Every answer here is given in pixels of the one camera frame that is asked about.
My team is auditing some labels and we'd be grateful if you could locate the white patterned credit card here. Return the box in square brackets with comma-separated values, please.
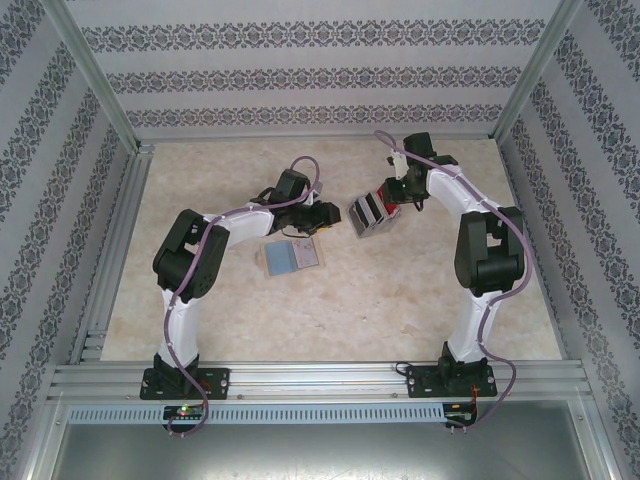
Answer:
[292, 238, 321, 268]

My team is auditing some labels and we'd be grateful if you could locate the grey sheet metal panel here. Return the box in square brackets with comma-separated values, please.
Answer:
[49, 423, 609, 480]

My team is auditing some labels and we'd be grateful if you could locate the right controller board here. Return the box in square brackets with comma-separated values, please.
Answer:
[443, 402, 480, 427]

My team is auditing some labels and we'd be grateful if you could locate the controller board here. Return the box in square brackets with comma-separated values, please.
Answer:
[443, 402, 480, 427]
[160, 403, 210, 427]

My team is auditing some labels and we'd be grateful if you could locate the left controller board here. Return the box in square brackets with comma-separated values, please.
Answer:
[160, 403, 210, 427]

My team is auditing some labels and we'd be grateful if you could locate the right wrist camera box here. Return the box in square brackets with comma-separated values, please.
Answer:
[385, 152, 410, 180]

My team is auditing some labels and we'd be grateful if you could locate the aluminium mounting rail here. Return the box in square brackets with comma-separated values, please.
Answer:
[47, 360, 594, 402]

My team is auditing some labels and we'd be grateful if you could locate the aluminium frame post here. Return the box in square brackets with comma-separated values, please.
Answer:
[44, 0, 146, 154]
[491, 0, 585, 142]

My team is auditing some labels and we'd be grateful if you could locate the aluminium side rail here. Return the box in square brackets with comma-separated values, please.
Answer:
[68, 142, 157, 365]

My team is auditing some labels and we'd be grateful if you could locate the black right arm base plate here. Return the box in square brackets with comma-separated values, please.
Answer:
[404, 364, 500, 400]

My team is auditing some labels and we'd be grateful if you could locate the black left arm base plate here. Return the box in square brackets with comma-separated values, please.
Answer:
[138, 367, 233, 402]

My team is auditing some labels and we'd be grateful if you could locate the slotted grey cable duct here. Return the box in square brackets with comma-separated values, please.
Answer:
[67, 402, 447, 426]

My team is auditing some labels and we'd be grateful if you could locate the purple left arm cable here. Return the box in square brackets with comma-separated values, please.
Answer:
[162, 156, 324, 437]

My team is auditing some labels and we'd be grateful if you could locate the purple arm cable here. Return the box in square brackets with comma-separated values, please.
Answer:
[374, 129, 526, 431]
[162, 156, 324, 437]

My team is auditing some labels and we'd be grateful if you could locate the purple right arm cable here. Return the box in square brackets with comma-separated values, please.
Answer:
[374, 129, 526, 431]

